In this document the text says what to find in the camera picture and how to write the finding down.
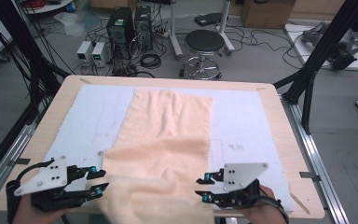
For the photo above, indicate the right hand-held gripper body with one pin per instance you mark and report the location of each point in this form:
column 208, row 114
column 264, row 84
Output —
column 242, row 177

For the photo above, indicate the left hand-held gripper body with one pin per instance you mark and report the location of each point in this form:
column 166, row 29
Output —
column 46, row 180

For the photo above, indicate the cream towel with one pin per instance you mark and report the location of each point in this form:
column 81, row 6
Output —
column 167, row 140

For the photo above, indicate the person's left hand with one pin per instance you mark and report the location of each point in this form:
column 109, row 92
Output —
column 37, row 217

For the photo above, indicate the person's right hand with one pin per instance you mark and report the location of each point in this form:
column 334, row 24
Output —
column 264, row 214

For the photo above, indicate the person's jeans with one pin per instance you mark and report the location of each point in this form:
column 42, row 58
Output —
column 94, row 220

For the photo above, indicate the white grid mat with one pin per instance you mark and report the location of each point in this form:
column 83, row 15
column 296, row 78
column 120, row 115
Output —
column 90, row 118

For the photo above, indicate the thin wooden strip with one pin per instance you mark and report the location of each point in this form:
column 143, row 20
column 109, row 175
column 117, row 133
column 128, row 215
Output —
column 300, row 202

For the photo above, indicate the white power supply unit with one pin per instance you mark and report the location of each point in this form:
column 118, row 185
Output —
column 84, row 52
column 101, row 54

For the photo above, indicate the black round stool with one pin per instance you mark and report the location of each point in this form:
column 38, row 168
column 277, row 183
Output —
column 204, row 40

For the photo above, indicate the large black computer tower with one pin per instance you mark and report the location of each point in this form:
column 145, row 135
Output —
column 119, row 29

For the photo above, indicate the white stand leg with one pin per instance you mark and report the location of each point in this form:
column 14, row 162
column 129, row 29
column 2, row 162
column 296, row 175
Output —
column 174, row 34
column 225, row 31

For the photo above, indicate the white power strip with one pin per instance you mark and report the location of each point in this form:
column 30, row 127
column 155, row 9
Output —
column 164, row 34

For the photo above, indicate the clear plastic sheet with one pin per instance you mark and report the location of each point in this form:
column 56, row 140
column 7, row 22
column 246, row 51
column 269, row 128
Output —
column 74, row 23

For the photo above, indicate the narrow black computer tower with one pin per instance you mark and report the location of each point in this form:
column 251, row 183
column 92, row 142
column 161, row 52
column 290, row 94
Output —
column 143, row 26

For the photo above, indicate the flat black device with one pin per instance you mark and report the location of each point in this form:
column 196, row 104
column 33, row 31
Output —
column 208, row 19

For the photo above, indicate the cardboard box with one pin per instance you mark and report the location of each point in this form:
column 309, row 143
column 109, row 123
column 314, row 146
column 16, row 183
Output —
column 267, row 12

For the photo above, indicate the grey machine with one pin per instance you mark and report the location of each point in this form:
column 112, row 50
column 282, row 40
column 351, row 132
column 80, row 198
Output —
column 345, row 43

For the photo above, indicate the white round table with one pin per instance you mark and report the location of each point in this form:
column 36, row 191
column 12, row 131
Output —
column 52, row 6

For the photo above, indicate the metal bracket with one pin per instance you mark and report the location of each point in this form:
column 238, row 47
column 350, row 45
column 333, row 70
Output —
column 20, row 161
column 309, row 176

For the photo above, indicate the aluminium rail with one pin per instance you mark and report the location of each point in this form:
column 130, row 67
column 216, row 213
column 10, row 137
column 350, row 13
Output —
column 0, row 174
column 320, row 174

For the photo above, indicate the black metal frame post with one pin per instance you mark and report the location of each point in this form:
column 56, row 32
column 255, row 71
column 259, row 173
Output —
column 323, row 46

